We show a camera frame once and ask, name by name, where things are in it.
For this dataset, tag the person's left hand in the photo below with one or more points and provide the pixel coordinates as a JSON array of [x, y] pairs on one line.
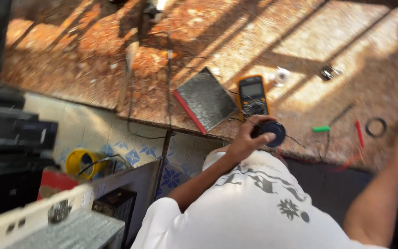
[[245, 136]]

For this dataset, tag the black round speaker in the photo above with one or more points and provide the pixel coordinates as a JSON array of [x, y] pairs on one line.
[[273, 133]]

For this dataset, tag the yellow digital multimeter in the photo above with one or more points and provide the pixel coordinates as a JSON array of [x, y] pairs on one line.
[[252, 95]]

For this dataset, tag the red multimeter probe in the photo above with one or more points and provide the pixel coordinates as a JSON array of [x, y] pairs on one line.
[[359, 133]]

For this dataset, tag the grey notebook with red spine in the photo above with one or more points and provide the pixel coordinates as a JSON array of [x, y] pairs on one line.
[[206, 100]]

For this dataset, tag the white solder spool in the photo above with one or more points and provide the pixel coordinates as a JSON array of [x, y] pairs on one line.
[[282, 75]]

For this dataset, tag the black multimeter probe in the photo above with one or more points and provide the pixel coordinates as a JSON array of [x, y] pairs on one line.
[[340, 115]]

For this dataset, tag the person's white printed shirt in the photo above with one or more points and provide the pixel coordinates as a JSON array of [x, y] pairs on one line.
[[254, 214]]

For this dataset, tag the small metal clip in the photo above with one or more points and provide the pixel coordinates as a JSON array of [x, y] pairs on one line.
[[328, 72]]

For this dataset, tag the small black box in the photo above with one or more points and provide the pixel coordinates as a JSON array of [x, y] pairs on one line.
[[114, 207]]

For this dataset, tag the yellow plastic bucket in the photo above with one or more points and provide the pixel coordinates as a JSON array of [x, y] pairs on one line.
[[78, 163]]

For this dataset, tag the red plastic container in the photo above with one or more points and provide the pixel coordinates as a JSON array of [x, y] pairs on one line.
[[55, 183]]

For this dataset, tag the black electronic device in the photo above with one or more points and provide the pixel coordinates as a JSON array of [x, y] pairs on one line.
[[10, 129]]

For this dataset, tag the white plastic crate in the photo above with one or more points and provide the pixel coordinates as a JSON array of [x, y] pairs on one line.
[[22, 216]]

